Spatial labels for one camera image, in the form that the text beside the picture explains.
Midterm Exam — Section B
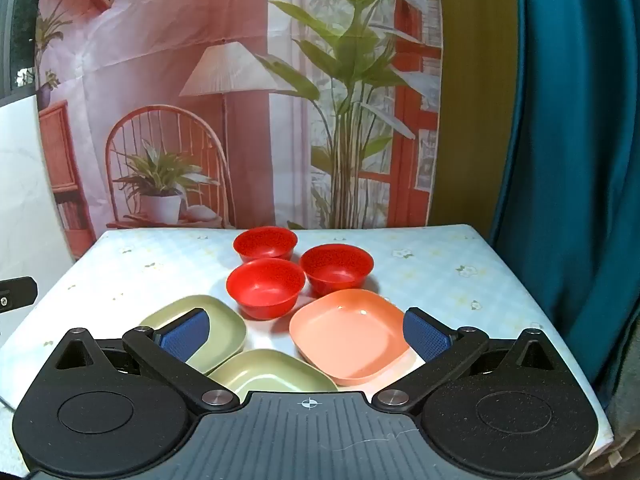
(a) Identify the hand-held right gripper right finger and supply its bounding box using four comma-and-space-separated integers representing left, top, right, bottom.
372, 306, 557, 413

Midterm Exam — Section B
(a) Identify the green square plate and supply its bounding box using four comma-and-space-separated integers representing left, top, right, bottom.
139, 294, 248, 376
207, 348, 340, 397

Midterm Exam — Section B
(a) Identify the floral tablecloth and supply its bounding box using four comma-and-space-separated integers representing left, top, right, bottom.
0, 224, 614, 456

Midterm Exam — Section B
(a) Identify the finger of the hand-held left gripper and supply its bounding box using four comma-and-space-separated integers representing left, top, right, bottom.
0, 276, 39, 317

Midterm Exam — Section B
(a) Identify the dark window frame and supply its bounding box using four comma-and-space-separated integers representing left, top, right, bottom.
0, 0, 47, 102

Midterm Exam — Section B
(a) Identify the teal curtain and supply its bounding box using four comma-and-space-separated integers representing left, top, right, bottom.
487, 0, 640, 386

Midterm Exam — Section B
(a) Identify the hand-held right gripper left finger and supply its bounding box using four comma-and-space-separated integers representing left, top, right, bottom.
52, 308, 242, 413

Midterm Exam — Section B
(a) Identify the red plastic bowl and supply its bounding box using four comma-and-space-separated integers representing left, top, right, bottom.
226, 259, 306, 321
233, 226, 299, 264
300, 243, 375, 299

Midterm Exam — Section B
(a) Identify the white board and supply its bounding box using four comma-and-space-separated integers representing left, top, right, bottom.
0, 94, 77, 348

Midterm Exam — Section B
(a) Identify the printed room backdrop cloth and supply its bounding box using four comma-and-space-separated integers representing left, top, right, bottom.
36, 0, 444, 262

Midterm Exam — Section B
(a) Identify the salmon square plate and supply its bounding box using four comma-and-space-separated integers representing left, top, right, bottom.
289, 288, 419, 387

